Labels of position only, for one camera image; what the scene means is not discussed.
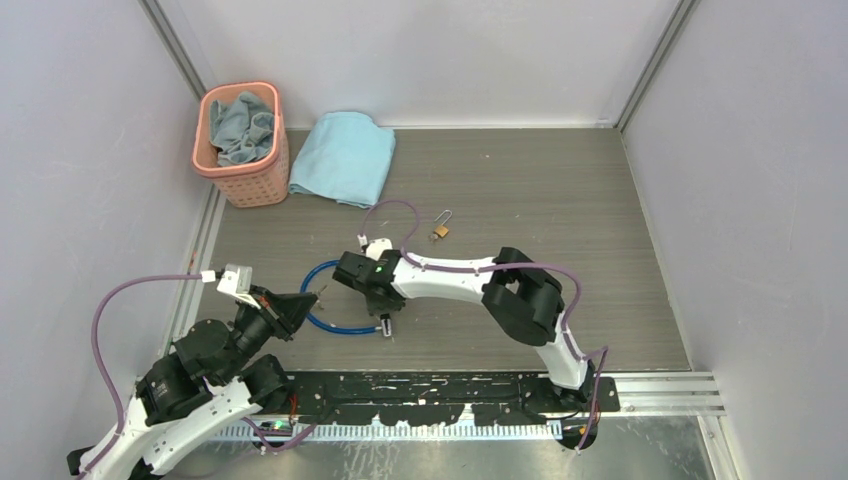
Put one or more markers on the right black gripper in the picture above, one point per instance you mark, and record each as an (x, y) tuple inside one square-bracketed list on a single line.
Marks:
[(376, 307)]

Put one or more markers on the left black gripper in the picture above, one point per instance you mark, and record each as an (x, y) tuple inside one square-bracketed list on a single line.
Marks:
[(285, 312)]

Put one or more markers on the small silver key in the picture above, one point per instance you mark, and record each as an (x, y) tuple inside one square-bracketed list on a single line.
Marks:
[(319, 304)]

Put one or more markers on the blue cable bike lock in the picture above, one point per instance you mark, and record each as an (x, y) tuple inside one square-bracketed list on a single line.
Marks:
[(384, 328)]

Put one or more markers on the small brass padlock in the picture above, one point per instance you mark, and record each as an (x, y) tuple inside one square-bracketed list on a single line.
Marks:
[(440, 230)]

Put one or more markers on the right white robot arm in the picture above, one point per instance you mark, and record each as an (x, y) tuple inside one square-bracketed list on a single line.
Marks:
[(531, 302)]

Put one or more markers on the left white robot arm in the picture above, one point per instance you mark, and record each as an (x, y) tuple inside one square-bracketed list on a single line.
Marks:
[(214, 376)]

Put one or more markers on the folded light blue towel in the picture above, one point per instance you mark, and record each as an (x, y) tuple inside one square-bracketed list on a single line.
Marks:
[(346, 158)]

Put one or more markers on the pink plastic laundry basket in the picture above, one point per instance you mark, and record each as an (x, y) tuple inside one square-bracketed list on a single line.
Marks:
[(259, 183)]

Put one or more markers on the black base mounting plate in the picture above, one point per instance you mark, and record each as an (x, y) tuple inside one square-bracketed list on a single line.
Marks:
[(440, 398)]

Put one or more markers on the grey-blue cloth in basket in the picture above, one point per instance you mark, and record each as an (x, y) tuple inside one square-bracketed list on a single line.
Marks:
[(242, 131)]

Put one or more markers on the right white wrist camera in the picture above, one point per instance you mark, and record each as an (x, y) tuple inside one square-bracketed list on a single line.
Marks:
[(374, 248)]

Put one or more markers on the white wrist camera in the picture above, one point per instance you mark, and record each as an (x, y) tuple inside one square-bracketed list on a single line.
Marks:
[(233, 281), (374, 248)]

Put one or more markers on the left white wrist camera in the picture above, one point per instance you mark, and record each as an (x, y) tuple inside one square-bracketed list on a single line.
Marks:
[(233, 281)]

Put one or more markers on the white slotted cable duct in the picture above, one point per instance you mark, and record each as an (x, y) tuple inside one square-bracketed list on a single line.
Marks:
[(461, 431)]

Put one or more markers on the aluminium frame rail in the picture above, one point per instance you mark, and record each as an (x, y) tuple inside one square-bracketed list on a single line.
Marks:
[(667, 394)]

